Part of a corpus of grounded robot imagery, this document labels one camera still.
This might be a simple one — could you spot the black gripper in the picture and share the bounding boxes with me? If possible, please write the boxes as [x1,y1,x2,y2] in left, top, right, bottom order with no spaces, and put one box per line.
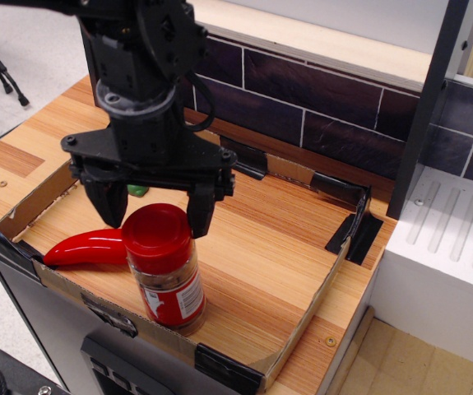
[61,81,236,239]

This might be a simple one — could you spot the red-lidded spice bottle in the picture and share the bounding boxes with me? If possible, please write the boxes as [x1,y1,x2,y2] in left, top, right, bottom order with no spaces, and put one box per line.
[121,203,206,336]

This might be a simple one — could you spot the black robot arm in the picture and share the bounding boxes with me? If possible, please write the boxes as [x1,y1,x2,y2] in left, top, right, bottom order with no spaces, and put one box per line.
[31,1,237,238]

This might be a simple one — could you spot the purple toy eggplant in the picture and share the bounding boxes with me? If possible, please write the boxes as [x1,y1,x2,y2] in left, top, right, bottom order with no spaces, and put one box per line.
[128,184,149,198]

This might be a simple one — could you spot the red toy chili pepper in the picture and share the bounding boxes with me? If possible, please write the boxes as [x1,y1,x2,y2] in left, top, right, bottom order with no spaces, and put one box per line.
[43,229,128,267]

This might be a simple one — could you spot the black toy oven panel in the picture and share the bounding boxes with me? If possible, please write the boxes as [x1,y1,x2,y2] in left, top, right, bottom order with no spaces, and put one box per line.
[80,335,188,395]

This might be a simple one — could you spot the brass screw front right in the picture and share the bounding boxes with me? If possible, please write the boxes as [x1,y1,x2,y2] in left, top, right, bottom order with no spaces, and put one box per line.
[325,337,336,347]

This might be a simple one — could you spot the white toy sink drainboard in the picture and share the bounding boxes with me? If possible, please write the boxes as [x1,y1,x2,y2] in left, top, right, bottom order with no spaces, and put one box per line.
[370,167,473,362]

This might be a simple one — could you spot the dark shelf frame with backsplash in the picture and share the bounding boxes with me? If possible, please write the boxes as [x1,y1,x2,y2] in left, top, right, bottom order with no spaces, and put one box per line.
[193,1,468,218]

